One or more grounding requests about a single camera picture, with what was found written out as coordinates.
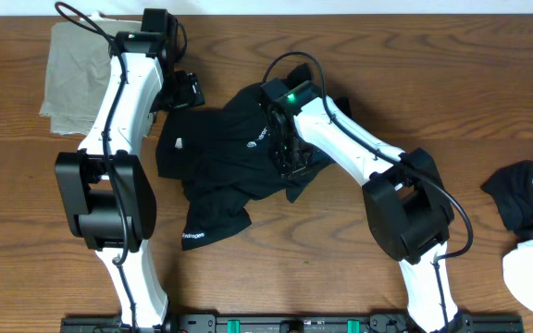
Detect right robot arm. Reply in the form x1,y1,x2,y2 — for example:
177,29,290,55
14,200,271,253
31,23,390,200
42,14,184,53
259,79,458,332

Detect left black cable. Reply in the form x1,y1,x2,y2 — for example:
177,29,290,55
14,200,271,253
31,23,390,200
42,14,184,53
54,1,189,332

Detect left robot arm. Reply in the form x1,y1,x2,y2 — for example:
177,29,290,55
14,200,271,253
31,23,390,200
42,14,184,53
55,31,199,332

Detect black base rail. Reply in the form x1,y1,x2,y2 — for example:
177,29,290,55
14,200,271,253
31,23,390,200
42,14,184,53
60,312,526,333

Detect folded khaki trousers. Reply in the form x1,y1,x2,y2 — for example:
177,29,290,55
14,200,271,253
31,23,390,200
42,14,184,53
39,12,143,136

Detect black polo shirt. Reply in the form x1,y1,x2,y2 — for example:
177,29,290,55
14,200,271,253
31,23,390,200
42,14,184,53
155,83,333,251

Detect black cable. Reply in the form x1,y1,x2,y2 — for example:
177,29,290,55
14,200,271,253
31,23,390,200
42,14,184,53
54,1,189,332
260,51,475,333

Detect right black cable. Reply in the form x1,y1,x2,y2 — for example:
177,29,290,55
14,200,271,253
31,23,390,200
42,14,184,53
260,51,475,333

